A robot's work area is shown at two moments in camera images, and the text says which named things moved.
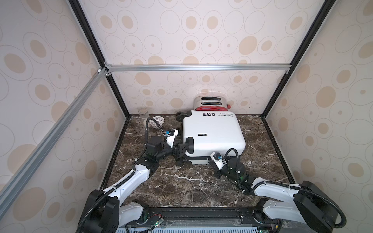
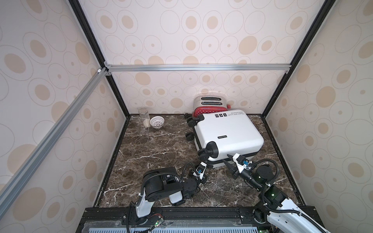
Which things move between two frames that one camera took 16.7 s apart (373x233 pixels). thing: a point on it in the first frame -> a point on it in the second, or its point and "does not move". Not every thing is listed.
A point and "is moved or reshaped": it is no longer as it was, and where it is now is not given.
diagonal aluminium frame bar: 13,186 does not move
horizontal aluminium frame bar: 272,68 does not move
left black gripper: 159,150 -> 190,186
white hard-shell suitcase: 206,132 is moved or reshaped
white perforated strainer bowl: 159,119 does not move
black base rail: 204,217 does not move
